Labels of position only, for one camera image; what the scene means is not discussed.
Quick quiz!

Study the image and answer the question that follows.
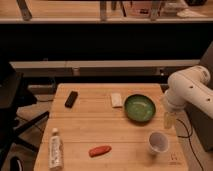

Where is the translucent yellowish gripper finger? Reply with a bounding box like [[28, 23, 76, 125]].
[[164, 112, 176, 129]]

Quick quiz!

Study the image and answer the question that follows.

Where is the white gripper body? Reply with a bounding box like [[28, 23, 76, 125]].
[[161, 90, 185, 113]]

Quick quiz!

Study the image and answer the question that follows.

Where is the black eraser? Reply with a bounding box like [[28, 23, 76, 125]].
[[65, 91, 78, 108]]

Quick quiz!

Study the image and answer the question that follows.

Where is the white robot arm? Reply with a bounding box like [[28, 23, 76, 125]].
[[161, 65, 213, 129]]

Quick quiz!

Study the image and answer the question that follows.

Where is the white sponge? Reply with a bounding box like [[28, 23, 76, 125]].
[[110, 93, 123, 108]]

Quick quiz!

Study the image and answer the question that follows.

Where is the clear plastic cup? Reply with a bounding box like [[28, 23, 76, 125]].
[[148, 131, 169, 155]]

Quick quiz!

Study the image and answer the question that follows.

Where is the green bowl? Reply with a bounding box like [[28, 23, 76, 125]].
[[124, 94, 156, 122]]

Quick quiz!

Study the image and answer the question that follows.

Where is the wooden table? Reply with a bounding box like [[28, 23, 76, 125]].
[[34, 83, 188, 171]]

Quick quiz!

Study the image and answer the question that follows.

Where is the orange carrot toy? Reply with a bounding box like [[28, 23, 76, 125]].
[[88, 145, 112, 157]]

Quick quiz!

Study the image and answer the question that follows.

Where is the white plastic bottle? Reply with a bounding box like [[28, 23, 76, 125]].
[[49, 128, 63, 171]]

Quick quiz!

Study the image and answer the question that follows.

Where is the black office chair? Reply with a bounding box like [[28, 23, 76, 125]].
[[0, 61, 49, 171]]

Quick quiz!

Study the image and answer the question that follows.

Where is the black cable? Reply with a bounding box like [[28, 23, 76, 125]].
[[175, 118, 205, 171]]

